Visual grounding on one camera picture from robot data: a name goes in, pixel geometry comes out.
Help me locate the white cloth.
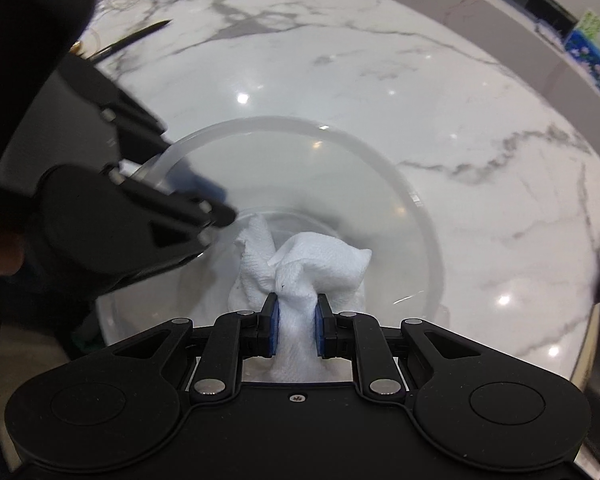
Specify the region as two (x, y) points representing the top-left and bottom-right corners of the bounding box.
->
(228, 214), (372, 382)

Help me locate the clear plastic bowl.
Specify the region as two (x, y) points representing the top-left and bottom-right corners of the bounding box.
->
(97, 117), (448, 344)

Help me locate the black pen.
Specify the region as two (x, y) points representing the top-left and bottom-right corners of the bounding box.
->
(87, 20), (171, 63)

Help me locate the red charm with gold bell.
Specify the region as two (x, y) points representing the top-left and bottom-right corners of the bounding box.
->
(70, 41), (84, 55)

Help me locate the painted lotus picture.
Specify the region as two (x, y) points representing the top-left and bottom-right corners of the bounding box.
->
(564, 9), (600, 90)

